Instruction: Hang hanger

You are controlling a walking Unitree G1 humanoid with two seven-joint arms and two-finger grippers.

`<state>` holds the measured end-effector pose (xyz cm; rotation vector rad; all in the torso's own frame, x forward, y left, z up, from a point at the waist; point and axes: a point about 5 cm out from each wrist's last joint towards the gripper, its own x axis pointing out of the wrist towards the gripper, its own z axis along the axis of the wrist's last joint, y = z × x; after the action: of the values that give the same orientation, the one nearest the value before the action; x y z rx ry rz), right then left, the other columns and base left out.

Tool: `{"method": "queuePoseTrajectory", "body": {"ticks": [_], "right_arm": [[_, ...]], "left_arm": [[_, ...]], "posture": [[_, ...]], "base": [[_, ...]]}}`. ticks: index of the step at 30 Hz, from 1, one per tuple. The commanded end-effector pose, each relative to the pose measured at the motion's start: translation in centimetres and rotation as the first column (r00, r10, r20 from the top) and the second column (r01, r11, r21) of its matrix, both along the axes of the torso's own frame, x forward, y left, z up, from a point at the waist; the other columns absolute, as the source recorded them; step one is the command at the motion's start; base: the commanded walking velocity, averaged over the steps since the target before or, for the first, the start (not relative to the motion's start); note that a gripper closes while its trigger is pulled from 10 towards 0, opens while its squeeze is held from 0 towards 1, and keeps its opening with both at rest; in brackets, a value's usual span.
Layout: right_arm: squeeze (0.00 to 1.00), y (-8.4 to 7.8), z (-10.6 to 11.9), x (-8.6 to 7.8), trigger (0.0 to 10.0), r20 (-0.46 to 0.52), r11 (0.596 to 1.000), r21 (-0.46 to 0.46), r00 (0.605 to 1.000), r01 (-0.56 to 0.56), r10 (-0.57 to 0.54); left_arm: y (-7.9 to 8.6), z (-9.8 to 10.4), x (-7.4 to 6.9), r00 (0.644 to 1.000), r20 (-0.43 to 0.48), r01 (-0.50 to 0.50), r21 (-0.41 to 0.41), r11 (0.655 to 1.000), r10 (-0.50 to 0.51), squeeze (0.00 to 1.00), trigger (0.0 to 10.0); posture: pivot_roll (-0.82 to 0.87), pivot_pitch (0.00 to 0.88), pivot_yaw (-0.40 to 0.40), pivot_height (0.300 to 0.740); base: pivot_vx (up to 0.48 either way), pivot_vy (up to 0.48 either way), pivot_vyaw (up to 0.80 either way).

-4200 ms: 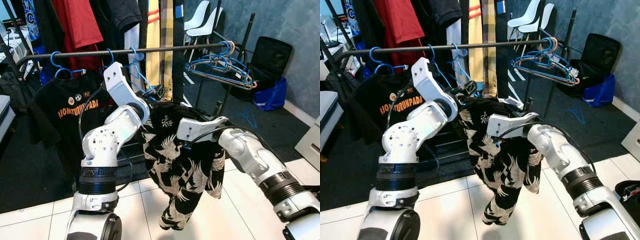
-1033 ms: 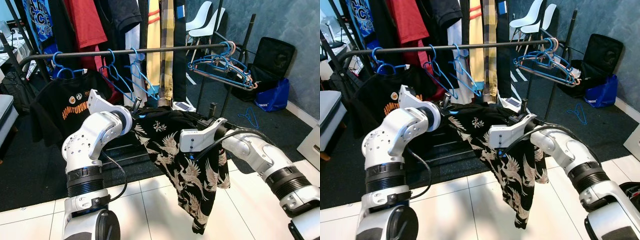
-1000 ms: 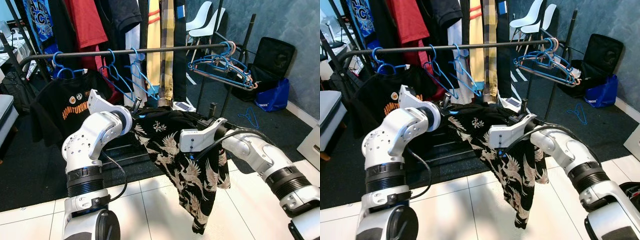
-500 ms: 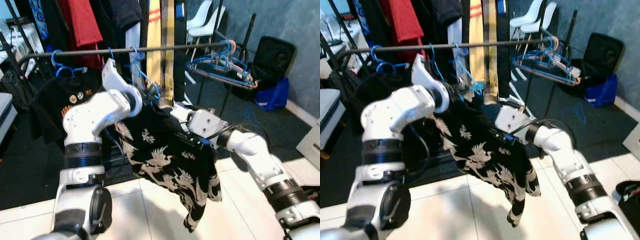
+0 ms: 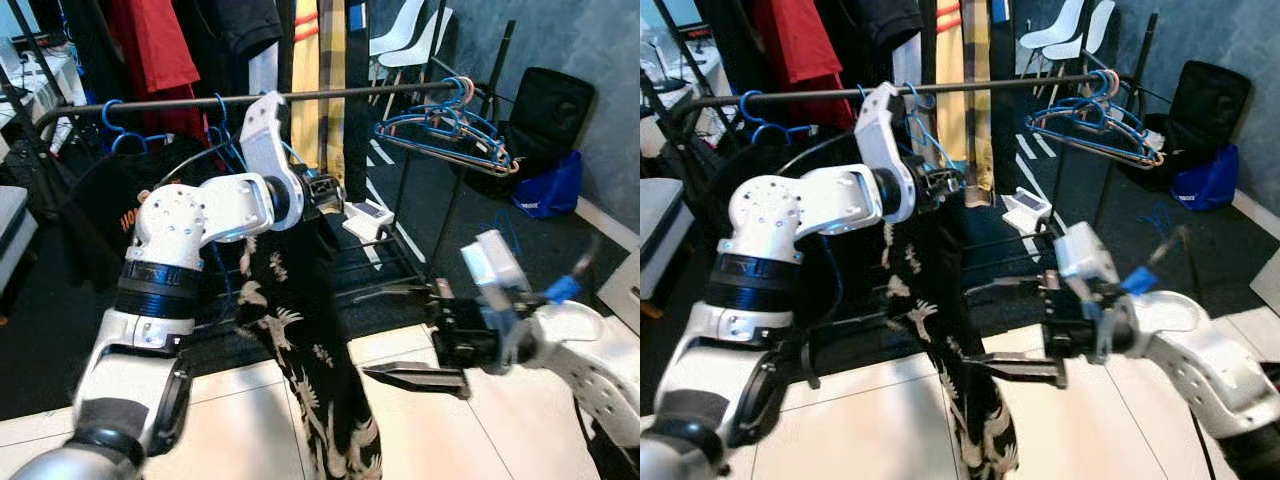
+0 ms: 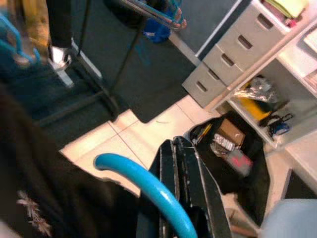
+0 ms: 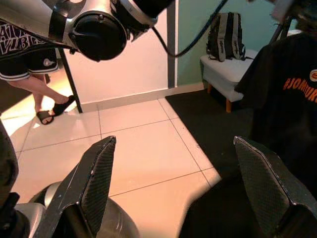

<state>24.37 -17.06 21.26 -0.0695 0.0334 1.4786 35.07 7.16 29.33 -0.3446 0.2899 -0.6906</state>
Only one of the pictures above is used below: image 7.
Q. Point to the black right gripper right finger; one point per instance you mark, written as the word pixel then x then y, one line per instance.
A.
pixel 267 188

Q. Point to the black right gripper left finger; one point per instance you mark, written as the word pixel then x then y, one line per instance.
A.
pixel 86 186

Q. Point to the black T-shirt orange print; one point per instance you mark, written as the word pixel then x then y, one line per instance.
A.
pixel 284 111

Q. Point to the black slide slipper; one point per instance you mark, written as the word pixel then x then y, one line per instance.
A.
pixel 63 105
pixel 44 117

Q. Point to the black carpet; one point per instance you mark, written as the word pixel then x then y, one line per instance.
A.
pixel 210 124

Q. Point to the grey padded ottoman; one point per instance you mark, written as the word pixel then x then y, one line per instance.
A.
pixel 223 77

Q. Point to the person in blue shirt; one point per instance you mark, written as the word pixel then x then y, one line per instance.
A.
pixel 29 64

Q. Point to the black metal clothes rack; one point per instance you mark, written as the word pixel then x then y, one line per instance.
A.
pixel 280 31

